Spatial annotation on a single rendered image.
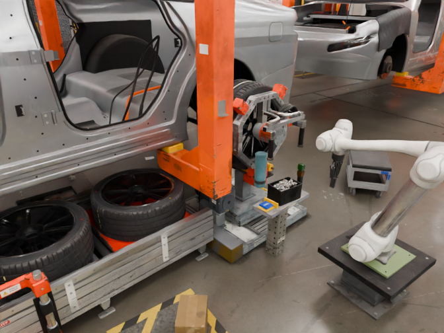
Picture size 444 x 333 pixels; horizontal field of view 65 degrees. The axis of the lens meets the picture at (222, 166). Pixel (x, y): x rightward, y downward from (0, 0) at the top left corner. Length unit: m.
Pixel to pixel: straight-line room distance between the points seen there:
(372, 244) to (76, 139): 1.79
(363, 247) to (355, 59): 3.29
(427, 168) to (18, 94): 2.01
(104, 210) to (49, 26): 2.59
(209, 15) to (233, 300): 1.69
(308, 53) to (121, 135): 3.33
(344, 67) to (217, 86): 3.13
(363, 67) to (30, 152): 4.05
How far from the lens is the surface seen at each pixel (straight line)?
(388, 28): 5.13
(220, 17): 2.00
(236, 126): 2.36
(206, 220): 2.47
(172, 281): 2.50
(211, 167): 2.21
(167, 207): 2.34
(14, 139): 2.17
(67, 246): 2.13
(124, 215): 2.30
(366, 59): 5.00
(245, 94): 2.44
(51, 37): 4.45
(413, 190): 1.88
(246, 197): 2.90
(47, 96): 2.16
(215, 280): 2.48
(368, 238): 2.06
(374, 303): 2.47
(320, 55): 5.01
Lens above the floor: 1.73
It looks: 26 degrees down
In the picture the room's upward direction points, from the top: straight up
